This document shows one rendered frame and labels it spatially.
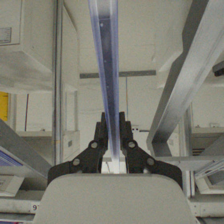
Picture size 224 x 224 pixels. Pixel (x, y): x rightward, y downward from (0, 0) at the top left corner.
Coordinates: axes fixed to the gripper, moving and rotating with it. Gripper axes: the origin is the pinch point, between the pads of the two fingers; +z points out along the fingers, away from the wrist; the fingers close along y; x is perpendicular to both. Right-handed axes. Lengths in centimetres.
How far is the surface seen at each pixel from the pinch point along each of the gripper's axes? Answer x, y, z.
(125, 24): 1, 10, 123
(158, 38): 6.9, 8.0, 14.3
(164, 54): 5.6, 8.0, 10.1
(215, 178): -44, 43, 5
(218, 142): -27.5, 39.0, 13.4
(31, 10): 13, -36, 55
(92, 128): -150, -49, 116
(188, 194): -58, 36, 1
